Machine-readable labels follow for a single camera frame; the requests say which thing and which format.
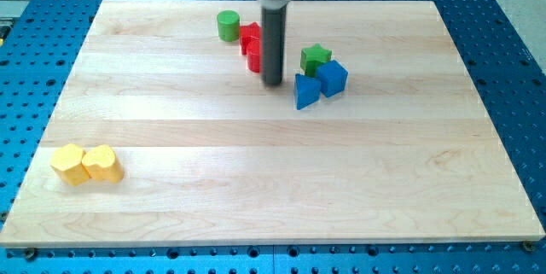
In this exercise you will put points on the blue triangle block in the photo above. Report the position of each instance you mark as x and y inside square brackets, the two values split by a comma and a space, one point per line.
[306, 90]

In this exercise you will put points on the green star block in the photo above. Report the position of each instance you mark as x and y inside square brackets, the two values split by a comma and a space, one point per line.
[313, 57]

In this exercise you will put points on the blue cube block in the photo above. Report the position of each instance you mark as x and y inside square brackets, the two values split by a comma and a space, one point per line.
[333, 77]

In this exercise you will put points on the red rounded block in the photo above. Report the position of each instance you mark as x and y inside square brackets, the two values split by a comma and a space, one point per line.
[254, 56]

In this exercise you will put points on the red star block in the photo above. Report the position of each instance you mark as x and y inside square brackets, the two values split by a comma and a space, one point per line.
[248, 33]

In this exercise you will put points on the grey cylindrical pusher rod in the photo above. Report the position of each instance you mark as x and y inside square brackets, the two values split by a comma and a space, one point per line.
[272, 45]

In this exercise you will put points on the green cylinder block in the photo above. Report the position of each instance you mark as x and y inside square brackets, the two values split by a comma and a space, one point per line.
[228, 23]

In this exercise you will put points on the light wooden board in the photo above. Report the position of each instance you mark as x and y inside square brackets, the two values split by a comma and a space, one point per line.
[406, 153]

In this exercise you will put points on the yellow heart block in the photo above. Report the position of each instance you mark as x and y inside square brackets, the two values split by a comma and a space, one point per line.
[102, 164]

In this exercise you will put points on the yellow hexagon block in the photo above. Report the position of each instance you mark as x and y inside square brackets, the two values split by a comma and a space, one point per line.
[67, 164]

